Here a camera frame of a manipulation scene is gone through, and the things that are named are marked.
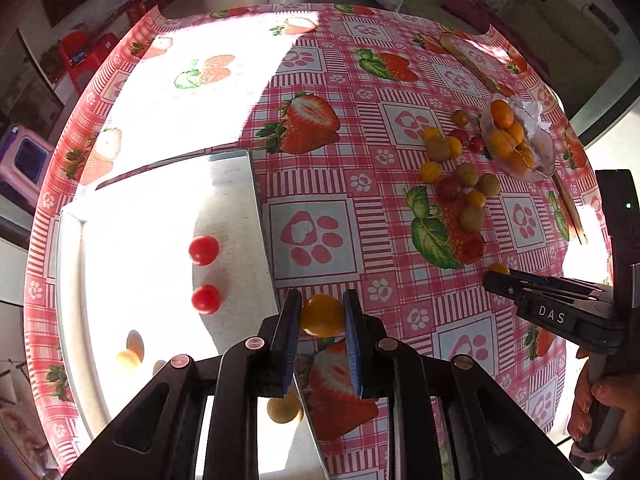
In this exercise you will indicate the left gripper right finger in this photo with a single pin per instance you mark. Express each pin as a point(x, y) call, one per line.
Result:
point(363, 332)

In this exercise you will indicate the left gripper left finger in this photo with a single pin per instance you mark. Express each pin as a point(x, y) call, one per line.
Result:
point(283, 333)

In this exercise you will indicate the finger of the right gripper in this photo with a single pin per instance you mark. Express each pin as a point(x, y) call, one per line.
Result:
point(559, 282)
point(551, 307)

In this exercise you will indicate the small yellow tomato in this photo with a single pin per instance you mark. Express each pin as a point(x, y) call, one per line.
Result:
point(499, 268)

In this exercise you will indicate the yellow cherry tomato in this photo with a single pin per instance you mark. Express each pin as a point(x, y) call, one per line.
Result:
point(322, 316)

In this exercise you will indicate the brown round fruit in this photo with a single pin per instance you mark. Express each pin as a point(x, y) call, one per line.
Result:
point(284, 410)

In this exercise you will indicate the right hand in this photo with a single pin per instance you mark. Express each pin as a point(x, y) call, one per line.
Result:
point(615, 392)

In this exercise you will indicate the brown kiwi berry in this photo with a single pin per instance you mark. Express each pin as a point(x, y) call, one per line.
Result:
point(471, 218)

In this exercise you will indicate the red tomato on tray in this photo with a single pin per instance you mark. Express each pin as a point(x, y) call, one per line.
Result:
point(206, 299)
point(203, 250)

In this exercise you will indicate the white tray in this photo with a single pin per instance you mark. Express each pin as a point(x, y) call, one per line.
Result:
point(124, 277)

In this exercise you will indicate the glass fruit bowl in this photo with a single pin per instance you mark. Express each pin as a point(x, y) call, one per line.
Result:
point(525, 157)

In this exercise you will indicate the white crumpled tissue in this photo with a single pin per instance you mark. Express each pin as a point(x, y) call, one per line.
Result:
point(529, 114)

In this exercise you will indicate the orange kumquat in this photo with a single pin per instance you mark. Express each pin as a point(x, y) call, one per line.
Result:
point(502, 114)

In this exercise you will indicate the pink strawberry tablecloth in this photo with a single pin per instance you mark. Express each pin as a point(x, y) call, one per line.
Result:
point(335, 103)

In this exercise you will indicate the pink plastic stool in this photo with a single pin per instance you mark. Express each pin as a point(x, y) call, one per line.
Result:
point(25, 157)

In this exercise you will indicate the red plastic chair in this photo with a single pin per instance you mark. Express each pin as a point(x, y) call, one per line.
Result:
point(81, 54)

